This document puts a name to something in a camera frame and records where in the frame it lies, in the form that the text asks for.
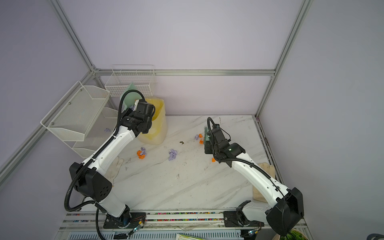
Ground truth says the green hand brush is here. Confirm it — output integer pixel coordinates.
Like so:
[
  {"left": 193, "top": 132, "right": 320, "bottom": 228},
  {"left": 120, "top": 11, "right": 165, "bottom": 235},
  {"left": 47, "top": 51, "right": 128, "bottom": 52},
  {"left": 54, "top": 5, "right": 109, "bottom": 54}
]
[{"left": 203, "top": 126, "right": 210, "bottom": 146}]

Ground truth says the green plastic dustpan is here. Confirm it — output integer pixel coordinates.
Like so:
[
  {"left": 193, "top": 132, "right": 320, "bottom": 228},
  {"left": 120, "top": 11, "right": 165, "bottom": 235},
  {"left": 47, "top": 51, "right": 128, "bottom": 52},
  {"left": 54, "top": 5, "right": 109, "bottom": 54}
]
[{"left": 123, "top": 83, "right": 142, "bottom": 110}]

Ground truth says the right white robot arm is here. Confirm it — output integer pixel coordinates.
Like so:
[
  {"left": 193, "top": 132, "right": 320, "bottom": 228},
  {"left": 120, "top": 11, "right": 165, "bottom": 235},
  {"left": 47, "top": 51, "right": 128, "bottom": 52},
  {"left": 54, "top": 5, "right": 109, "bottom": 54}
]
[{"left": 203, "top": 125, "right": 304, "bottom": 237}]

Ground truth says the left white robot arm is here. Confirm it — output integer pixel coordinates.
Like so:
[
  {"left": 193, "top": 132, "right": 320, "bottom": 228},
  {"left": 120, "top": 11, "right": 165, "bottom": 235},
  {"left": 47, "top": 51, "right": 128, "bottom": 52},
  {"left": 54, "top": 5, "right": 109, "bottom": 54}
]
[{"left": 64, "top": 99, "right": 156, "bottom": 218}]

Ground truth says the orange purple scraps back cluster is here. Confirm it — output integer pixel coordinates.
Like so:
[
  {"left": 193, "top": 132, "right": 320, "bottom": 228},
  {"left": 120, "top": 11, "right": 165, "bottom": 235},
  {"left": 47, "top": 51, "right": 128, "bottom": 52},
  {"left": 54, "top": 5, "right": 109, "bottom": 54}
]
[{"left": 194, "top": 134, "right": 204, "bottom": 145}]

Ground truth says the cream trash bin yellow liner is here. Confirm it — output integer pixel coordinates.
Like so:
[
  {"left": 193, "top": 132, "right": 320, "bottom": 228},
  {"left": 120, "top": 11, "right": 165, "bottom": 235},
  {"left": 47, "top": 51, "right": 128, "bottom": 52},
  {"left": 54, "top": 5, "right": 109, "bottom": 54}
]
[{"left": 138, "top": 98, "right": 168, "bottom": 145}]

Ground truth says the orange paper scrap near bin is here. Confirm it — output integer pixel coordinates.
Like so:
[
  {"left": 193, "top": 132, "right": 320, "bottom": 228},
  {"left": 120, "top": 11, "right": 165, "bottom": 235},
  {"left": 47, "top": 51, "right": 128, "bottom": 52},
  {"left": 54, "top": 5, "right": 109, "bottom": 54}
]
[{"left": 137, "top": 151, "right": 146, "bottom": 160}]

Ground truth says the purple paper scrap near bin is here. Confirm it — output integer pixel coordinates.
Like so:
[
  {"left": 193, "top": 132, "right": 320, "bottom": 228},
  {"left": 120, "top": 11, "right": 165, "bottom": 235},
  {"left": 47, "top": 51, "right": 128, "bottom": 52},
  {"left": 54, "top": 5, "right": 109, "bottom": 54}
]
[{"left": 140, "top": 147, "right": 147, "bottom": 156}]

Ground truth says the white mesh shelf lower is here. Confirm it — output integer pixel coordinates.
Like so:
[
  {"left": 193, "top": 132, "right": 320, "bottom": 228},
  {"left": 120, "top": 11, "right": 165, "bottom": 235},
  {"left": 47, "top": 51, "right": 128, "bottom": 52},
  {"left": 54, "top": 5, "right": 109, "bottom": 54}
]
[{"left": 65, "top": 108, "right": 118, "bottom": 159}]

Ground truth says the white mesh shelf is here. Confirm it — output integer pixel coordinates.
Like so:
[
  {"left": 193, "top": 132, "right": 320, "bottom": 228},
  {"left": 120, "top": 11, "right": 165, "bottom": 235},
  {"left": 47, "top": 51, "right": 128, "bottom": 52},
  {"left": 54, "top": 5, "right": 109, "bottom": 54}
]
[
  {"left": 41, "top": 82, "right": 110, "bottom": 142},
  {"left": 65, "top": 108, "right": 118, "bottom": 159}
]

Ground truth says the lone purple paper scrap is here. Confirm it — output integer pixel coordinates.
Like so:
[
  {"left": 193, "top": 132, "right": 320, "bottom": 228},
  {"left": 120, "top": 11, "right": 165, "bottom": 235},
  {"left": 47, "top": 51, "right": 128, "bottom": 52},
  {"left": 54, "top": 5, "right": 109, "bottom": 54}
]
[{"left": 168, "top": 149, "right": 178, "bottom": 161}]

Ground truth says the beige cloth rag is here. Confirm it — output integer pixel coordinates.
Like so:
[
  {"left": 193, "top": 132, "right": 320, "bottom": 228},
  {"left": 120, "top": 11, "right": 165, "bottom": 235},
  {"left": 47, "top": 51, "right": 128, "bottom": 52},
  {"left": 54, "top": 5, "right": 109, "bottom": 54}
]
[{"left": 252, "top": 161, "right": 277, "bottom": 203}]

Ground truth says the white cotton work glove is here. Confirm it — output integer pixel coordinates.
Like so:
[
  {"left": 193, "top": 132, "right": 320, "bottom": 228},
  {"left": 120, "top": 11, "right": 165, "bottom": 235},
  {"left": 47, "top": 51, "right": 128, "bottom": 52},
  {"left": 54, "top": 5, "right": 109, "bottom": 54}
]
[{"left": 105, "top": 156, "right": 125, "bottom": 185}]

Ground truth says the white mesh shelf upper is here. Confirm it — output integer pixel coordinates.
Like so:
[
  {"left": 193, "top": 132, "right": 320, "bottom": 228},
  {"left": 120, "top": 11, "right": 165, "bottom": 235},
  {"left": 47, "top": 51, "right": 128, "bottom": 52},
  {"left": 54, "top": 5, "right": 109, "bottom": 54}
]
[{"left": 41, "top": 82, "right": 110, "bottom": 142}]

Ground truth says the green plant in pot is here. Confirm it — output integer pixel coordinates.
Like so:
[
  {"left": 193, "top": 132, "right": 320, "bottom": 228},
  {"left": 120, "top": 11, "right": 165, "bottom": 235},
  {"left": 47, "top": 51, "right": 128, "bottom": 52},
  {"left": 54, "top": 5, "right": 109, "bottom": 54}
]
[{"left": 272, "top": 229, "right": 309, "bottom": 240}]

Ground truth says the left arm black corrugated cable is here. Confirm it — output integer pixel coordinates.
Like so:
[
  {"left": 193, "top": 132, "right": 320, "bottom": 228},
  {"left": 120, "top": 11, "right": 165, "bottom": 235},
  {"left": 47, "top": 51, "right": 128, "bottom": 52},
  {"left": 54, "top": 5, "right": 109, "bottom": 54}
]
[{"left": 63, "top": 89, "right": 148, "bottom": 240}]

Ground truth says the white wire basket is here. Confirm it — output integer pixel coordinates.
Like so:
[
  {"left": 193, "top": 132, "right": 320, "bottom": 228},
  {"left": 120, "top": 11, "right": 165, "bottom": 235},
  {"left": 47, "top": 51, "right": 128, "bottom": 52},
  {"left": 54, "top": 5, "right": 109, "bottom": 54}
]
[{"left": 105, "top": 65, "right": 157, "bottom": 97}]

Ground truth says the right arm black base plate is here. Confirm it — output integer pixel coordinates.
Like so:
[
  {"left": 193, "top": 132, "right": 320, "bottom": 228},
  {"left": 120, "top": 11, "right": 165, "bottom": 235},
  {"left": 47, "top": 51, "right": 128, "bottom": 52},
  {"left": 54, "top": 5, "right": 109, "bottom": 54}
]
[{"left": 223, "top": 200, "right": 265, "bottom": 228}]

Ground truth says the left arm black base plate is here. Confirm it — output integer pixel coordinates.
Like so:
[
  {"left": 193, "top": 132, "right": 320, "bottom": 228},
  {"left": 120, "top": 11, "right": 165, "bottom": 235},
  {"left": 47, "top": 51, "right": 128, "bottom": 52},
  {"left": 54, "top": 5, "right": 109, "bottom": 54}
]
[{"left": 103, "top": 206, "right": 147, "bottom": 229}]

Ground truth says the aluminium front rail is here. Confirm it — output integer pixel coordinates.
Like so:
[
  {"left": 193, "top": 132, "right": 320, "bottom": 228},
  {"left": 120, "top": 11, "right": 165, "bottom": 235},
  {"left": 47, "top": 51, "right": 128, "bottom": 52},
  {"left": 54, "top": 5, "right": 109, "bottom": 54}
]
[{"left": 53, "top": 208, "right": 313, "bottom": 240}]

